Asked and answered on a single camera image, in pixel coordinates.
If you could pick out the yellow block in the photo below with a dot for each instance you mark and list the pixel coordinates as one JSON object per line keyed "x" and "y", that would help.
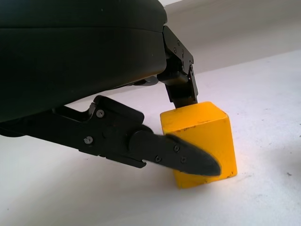
{"x": 207, "y": 131}

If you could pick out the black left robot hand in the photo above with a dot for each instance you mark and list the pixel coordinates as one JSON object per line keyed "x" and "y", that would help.
{"x": 77, "y": 54}

